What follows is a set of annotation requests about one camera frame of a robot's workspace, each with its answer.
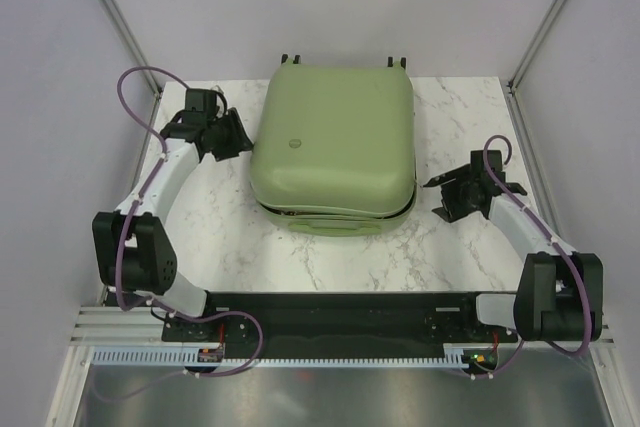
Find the green suitcase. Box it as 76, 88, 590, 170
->
249, 55, 417, 237

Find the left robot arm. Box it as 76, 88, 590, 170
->
92, 88, 253, 340

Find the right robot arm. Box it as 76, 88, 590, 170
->
424, 150, 603, 343

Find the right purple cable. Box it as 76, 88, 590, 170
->
459, 134, 599, 382

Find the purple cable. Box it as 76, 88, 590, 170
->
459, 134, 599, 382
115, 66, 265, 382

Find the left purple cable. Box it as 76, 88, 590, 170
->
115, 66, 265, 382

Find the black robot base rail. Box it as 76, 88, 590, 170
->
162, 292, 517, 364

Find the left aluminium frame post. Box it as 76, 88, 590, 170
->
98, 0, 148, 66

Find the aluminium frame post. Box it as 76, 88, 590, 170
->
98, 0, 148, 66
505, 0, 569, 96

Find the right aluminium frame post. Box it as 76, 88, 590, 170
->
505, 0, 569, 96

